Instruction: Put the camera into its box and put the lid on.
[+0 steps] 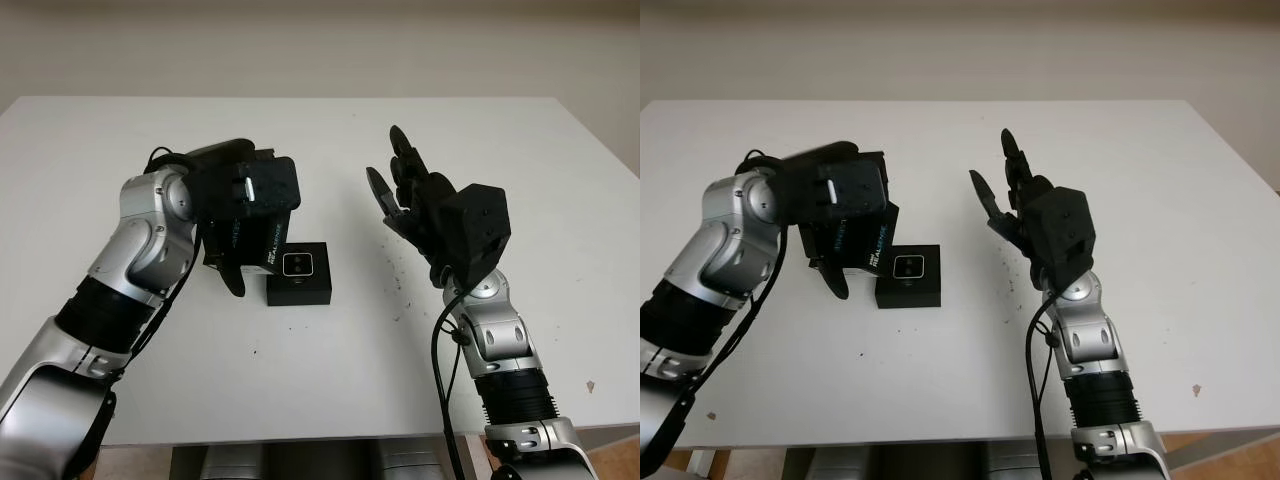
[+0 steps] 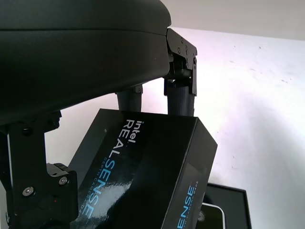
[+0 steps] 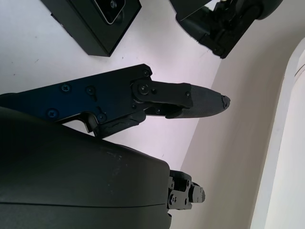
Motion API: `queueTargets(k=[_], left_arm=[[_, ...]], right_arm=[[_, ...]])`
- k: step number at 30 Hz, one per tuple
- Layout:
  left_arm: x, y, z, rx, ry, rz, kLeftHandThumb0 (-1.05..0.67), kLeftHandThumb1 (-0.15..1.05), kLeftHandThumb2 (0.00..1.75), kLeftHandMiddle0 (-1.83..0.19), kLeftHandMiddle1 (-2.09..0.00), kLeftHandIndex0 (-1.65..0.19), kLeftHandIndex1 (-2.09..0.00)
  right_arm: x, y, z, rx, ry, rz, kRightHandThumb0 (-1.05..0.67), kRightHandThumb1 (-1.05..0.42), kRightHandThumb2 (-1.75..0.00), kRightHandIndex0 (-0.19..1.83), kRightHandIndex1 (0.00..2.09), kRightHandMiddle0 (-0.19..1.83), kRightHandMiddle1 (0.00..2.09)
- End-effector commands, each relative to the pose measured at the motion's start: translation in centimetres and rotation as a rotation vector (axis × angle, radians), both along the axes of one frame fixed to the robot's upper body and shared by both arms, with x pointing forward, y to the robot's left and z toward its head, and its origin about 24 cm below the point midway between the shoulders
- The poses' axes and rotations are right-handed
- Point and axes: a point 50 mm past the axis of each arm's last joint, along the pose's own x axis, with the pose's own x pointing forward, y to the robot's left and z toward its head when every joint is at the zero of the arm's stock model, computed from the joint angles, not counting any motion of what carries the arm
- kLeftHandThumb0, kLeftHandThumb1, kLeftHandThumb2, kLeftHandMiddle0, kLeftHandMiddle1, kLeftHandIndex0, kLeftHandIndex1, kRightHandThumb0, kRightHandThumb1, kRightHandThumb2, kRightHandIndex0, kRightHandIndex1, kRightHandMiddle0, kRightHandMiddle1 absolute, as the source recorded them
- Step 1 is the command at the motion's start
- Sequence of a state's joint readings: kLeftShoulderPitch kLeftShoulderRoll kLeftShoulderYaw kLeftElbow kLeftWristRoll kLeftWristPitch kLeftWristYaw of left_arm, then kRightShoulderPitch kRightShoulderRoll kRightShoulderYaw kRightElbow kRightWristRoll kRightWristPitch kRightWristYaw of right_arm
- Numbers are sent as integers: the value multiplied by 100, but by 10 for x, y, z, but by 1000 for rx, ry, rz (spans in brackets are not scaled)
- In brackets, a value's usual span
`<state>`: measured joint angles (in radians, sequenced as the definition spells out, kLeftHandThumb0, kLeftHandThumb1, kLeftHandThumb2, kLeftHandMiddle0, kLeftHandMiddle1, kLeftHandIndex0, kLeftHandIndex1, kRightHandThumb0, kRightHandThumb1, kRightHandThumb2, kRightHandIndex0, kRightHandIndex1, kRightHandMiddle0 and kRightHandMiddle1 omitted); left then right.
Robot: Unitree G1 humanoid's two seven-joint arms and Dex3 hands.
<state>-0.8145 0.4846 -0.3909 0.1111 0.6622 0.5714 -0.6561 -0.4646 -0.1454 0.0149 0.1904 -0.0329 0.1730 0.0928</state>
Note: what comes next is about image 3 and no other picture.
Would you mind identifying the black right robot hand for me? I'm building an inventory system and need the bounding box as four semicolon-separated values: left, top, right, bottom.
0;63;231;229

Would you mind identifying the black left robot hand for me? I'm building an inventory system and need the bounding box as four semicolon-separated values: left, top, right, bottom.
175;0;284;59

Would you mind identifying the small silver depth camera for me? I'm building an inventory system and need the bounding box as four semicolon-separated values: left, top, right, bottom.
92;0;127;24

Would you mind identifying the black box with lens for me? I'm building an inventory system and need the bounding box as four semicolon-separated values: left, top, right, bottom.
40;0;142;58

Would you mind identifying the white rounded panel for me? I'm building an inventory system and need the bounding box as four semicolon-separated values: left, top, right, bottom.
247;35;305;229

